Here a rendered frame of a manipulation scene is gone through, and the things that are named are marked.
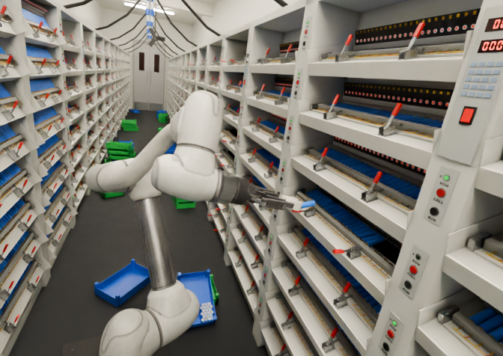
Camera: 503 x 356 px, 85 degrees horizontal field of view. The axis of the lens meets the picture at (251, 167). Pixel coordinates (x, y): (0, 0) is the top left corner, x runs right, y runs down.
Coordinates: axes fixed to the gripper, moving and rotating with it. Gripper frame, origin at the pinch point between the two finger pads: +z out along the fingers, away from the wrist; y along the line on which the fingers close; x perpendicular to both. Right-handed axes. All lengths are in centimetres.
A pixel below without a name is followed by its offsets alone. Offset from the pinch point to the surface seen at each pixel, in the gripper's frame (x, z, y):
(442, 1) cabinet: -70, 20, -3
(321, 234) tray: 9.5, 20.0, 2.3
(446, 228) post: -13.5, 12.2, -35.6
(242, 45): -71, 22, 172
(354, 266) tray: 9.9, 19.3, -15.3
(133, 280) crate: 111, -17, 102
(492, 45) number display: -48, 3, -33
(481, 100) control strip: -38, 5, -34
